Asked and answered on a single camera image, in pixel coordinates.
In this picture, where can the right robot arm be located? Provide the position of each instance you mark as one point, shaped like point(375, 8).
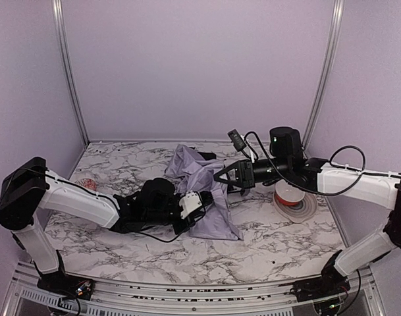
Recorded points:
point(284, 160)

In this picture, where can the red patterned bowl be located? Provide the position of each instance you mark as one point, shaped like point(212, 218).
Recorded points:
point(87, 183)

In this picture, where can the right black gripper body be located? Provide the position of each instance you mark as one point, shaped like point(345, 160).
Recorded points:
point(247, 174)

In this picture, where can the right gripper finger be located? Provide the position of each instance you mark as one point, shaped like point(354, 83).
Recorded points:
point(228, 173)
point(240, 191)

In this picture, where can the aluminium front rail base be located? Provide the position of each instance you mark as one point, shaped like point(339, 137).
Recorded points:
point(360, 296)

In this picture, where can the right aluminium frame post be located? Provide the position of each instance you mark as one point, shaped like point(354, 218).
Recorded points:
point(328, 61)

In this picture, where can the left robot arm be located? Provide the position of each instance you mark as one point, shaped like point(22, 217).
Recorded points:
point(33, 186)

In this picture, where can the left aluminium frame post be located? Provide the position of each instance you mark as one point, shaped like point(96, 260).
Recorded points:
point(67, 68)

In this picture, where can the orange white bowl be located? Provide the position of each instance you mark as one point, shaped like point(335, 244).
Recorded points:
point(288, 195)

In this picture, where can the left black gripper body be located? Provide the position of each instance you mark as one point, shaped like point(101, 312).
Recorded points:
point(206, 198)

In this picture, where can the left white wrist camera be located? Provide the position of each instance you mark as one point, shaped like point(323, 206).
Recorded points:
point(189, 203)

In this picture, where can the aluminium frame post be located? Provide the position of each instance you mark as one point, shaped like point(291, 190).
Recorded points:
point(67, 68)
point(328, 61)

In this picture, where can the grey ringed plate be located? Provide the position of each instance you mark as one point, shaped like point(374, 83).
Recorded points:
point(299, 213)

